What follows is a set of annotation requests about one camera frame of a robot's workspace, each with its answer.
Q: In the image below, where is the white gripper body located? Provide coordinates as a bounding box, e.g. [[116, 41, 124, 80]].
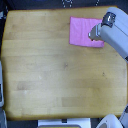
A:
[[87, 23, 105, 42]]

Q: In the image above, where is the pink cloth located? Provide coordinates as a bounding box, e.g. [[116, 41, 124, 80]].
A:
[[69, 17, 104, 48]]

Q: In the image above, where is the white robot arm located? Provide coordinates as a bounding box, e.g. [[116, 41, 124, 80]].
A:
[[88, 12, 128, 63]]

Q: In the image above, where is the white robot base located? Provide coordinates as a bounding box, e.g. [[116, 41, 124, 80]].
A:
[[95, 105, 128, 128]]

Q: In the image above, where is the white panel at bottom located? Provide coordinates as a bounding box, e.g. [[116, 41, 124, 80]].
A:
[[38, 118, 91, 128]]

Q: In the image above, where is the grey object at left edge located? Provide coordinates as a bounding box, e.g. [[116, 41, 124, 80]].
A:
[[0, 59, 6, 108]]

